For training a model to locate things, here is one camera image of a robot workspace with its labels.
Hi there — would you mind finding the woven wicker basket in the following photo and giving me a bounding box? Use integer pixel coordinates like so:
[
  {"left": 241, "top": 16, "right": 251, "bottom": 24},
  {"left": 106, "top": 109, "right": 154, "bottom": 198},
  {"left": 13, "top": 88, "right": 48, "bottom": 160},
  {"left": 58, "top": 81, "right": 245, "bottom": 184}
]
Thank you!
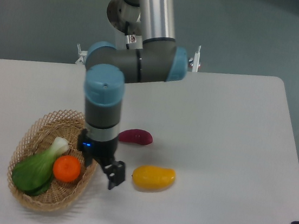
[{"left": 8, "top": 110, "right": 98, "bottom": 212}]

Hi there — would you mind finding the purple sweet potato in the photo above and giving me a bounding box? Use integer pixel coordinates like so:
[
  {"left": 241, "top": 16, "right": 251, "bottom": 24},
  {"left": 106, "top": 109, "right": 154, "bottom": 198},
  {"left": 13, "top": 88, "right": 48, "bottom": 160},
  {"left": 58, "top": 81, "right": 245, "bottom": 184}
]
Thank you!
[{"left": 118, "top": 129, "right": 153, "bottom": 146}]

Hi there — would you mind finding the green bok choy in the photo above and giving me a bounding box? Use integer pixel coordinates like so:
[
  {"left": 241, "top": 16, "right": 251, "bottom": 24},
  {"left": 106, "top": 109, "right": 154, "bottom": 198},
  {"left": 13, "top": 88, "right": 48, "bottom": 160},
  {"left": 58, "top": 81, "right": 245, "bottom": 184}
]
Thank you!
[{"left": 11, "top": 137, "right": 69, "bottom": 196}]

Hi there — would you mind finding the orange fruit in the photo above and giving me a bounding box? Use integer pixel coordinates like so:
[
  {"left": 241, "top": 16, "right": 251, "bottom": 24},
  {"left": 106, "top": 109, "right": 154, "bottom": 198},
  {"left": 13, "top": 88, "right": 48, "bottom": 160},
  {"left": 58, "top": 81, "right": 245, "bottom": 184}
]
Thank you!
[{"left": 53, "top": 155, "right": 81, "bottom": 183}]

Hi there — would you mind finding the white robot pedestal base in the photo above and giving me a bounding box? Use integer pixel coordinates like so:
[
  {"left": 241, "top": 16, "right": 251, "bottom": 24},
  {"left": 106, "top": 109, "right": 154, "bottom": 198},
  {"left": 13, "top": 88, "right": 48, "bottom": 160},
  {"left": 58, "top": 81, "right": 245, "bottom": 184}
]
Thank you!
[{"left": 74, "top": 0, "right": 209, "bottom": 80}]

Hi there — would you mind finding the yellow mango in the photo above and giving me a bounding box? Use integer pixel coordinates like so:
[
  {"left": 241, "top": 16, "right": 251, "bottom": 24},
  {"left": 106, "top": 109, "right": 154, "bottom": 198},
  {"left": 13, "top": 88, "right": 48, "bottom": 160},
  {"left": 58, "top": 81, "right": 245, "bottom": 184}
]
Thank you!
[{"left": 132, "top": 165, "right": 177, "bottom": 191}]

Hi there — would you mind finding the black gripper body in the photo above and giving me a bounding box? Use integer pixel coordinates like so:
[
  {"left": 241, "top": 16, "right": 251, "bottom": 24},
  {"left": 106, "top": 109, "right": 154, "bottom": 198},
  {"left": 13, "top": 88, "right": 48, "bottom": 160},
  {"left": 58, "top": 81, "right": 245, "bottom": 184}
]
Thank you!
[{"left": 76, "top": 129, "right": 118, "bottom": 167}]

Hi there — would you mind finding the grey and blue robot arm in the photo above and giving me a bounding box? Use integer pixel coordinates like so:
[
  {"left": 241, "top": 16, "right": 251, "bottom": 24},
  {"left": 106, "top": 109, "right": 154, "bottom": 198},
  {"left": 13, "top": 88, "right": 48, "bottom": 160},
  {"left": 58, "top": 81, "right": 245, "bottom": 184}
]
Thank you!
[{"left": 77, "top": 0, "right": 188, "bottom": 189}]

